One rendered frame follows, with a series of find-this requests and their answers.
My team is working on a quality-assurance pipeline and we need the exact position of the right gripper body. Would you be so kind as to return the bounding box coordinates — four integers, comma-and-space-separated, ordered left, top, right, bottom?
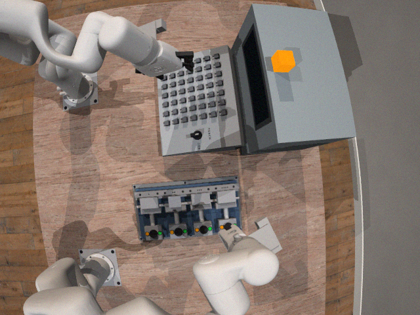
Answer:
218, 224, 246, 251

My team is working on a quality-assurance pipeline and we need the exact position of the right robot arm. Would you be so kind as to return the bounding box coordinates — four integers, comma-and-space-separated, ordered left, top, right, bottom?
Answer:
23, 216, 282, 315

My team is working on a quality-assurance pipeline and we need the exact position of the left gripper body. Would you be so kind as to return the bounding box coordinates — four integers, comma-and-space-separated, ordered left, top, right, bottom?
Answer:
131, 40, 182, 77

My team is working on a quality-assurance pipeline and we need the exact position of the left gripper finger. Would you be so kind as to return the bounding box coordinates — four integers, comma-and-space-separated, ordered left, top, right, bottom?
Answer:
135, 68, 163, 80
175, 51, 194, 72

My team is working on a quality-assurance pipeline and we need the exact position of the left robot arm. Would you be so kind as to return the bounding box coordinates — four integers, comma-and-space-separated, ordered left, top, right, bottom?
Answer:
0, 0, 167, 104

